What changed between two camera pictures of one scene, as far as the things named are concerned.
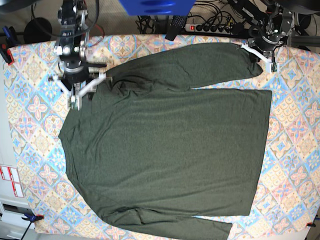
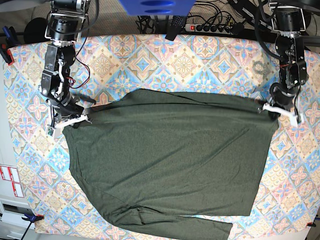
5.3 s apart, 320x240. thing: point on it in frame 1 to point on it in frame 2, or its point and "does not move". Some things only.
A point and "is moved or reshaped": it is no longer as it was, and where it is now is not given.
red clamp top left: x=9 y=32 does not move
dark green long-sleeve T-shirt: x=148 y=143 is moved or reshaped
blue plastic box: x=157 y=8 does not move
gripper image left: x=76 y=68 to x=68 y=105
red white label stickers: x=10 y=173 does not move
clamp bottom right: x=310 y=224 does not move
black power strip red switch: x=211 y=28 does not move
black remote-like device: x=177 y=24 does not move
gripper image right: x=264 y=44 to x=281 y=97
